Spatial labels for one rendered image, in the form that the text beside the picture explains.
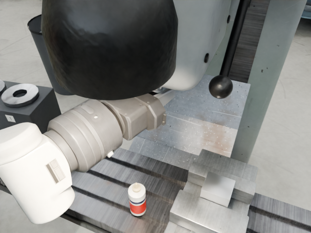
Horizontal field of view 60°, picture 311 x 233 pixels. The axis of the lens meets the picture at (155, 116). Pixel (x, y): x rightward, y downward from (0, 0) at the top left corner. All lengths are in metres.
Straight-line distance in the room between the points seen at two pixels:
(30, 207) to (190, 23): 0.29
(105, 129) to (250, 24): 0.52
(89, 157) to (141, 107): 0.11
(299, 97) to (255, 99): 1.96
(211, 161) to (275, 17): 0.39
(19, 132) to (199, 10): 0.24
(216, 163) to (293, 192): 1.33
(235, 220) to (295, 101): 2.24
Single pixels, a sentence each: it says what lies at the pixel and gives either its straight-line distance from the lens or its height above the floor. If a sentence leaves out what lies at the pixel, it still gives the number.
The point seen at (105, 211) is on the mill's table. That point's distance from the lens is 0.72.
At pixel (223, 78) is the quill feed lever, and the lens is 0.34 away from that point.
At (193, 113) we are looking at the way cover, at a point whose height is 0.95.
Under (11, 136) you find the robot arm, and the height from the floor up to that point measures 1.30.
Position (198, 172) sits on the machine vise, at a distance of 0.64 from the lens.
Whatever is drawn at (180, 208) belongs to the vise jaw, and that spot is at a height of 1.01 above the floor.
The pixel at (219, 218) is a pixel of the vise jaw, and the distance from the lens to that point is 0.59.
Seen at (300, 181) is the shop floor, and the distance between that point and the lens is 2.09.
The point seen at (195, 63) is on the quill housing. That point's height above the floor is 1.36.
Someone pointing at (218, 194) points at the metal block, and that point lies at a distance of 0.59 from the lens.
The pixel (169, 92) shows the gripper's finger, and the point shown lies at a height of 1.25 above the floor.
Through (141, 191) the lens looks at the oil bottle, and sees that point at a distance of 0.63.
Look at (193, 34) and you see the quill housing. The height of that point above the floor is 1.40.
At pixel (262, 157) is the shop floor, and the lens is 2.13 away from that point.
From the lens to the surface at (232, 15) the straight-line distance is 0.49.
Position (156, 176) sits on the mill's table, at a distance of 0.78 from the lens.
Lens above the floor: 1.52
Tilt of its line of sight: 42 degrees down
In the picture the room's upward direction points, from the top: straight up
